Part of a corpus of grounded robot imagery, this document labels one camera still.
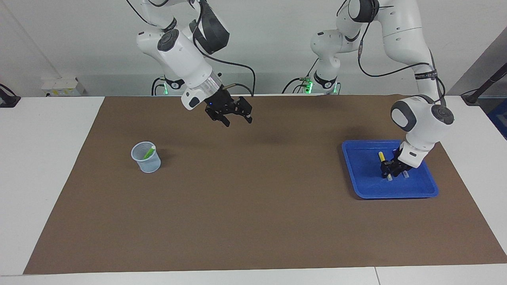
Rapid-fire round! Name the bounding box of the yellow highlighter pen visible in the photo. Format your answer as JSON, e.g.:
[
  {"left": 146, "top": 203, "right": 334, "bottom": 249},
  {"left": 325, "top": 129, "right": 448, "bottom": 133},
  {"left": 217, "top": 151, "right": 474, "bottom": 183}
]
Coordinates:
[{"left": 378, "top": 152, "right": 393, "bottom": 182}]

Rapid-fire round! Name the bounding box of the blue plastic tray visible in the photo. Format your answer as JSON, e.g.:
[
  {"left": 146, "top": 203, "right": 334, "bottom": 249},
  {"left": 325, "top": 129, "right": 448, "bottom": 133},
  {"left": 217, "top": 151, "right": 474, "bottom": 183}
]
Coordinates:
[{"left": 341, "top": 139, "right": 439, "bottom": 200}]

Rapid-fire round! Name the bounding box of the brown table mat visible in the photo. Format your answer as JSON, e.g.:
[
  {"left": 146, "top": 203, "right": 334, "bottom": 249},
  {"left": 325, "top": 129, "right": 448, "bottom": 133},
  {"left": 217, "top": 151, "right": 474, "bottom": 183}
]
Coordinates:
[{"left": 23, "top": 94, "right": 507, "bottom": 275}]

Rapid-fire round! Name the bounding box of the translucent plastic cup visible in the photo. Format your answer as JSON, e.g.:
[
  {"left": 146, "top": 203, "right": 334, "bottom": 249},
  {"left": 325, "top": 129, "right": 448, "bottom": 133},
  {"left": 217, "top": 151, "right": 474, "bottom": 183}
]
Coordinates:
[{"left": 131, "top": 141, "right": 162, "bottom": 173}]

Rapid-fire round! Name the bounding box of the blue box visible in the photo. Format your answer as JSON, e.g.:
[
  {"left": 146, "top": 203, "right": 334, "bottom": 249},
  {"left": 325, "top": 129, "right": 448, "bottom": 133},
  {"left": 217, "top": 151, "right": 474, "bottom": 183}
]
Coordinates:
[{"left": 486, "top": 99, "right": 507, "bottom": 140}]

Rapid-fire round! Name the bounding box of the black stand pole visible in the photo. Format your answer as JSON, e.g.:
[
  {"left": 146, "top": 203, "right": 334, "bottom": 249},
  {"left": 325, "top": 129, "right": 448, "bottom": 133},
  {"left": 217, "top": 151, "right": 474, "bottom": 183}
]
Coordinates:
[{"left": 461, "top": 61, "right": 507, "bottom": 105}]

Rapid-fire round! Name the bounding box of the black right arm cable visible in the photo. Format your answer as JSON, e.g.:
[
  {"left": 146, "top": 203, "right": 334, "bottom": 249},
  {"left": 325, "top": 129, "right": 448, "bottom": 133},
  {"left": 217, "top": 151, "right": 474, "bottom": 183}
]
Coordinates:
[{"left": 190, "top": 0, "right": 256, "bottom": 97}]

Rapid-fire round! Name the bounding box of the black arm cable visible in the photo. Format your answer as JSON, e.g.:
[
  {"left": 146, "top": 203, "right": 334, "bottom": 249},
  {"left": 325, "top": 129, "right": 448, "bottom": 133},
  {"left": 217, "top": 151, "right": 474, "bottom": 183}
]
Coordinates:
[
  {"left": 356, "top": 0, "right": 446, "bottom": 107},
  {"left": 190, "top": 0, "right": 256, "bottom": 97}
]

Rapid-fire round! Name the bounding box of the black base cable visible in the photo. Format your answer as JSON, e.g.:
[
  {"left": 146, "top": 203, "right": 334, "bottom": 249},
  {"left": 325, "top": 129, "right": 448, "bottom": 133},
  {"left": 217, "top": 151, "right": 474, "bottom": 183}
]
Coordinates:
[
  {"left": 282, "top": 59, "right": 319, "bottom": 94},
  {"left": 151, "top": 77, "right": 167, "bottom": 96}
]

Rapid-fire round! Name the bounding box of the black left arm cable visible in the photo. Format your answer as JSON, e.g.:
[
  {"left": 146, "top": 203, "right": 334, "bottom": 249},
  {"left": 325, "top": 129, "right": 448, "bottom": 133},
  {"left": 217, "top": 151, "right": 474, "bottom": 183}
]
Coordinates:
[{"left": 356, "top": 0, "right": 446, "bottom": 107}]

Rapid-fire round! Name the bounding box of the black clamp mount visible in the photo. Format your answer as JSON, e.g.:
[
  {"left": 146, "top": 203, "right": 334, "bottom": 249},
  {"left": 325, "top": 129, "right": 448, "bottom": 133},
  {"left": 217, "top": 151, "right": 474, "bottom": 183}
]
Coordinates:
[{"left": 0, "top": 84, "right": 21, "bottom": 108}]

